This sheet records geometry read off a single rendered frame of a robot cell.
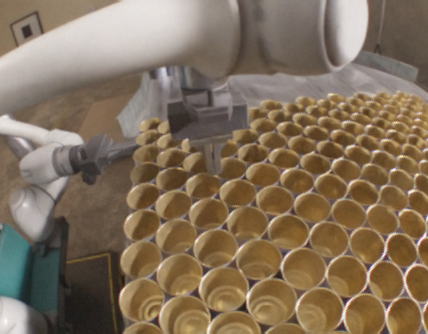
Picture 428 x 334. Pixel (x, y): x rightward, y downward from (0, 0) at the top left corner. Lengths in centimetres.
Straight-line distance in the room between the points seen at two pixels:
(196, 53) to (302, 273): 39
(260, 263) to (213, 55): 36
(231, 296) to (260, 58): 36
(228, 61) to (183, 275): 37
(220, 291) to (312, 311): 16
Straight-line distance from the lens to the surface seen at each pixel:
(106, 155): 64
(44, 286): 111
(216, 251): 45
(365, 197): 54
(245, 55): 17
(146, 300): 44
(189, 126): 39
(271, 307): 42
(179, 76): 35
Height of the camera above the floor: 151
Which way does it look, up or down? 43 degrees down
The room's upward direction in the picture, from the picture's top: 7 degrees counter-clockwise
